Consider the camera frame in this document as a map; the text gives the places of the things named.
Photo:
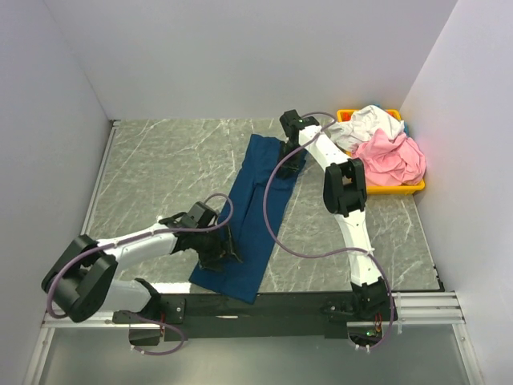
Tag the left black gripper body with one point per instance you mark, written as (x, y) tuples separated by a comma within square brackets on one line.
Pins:
[(210, 247)]

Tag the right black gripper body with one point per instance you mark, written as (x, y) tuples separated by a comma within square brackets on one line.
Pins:
[(291, 157)]

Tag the dark blue t shirt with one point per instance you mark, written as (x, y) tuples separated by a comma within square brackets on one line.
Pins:
[(253, 241)]

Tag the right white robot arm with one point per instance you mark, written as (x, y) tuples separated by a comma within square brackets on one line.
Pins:
[(344, 191)]

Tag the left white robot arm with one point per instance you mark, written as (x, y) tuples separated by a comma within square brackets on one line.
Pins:
[(82, 281)]

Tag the white t shirt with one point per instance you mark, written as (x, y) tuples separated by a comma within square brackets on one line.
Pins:
[(358, 127)]

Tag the yellow plastic bin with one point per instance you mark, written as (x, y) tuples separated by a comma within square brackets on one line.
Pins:
[(404, 189)]

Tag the black base beam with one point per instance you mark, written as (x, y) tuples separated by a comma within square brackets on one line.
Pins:
[(327, 314)]

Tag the pink t shirt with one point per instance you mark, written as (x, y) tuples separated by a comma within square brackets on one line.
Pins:
[(391, 162)]

